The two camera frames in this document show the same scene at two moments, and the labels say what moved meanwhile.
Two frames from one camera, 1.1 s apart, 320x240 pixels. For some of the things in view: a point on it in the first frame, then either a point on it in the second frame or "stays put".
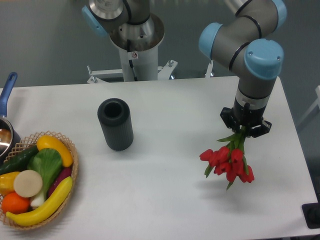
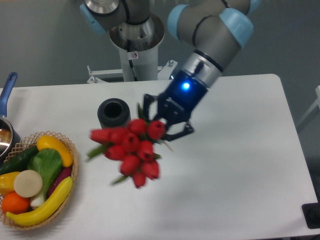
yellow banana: [38, 215] stays put
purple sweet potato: [65, 173] stays put
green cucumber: [19, 163] stays put
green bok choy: [48, 162] stays put
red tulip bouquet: [229, 160] -> [132, 146]
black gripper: [246, 115] -> [176, 103]
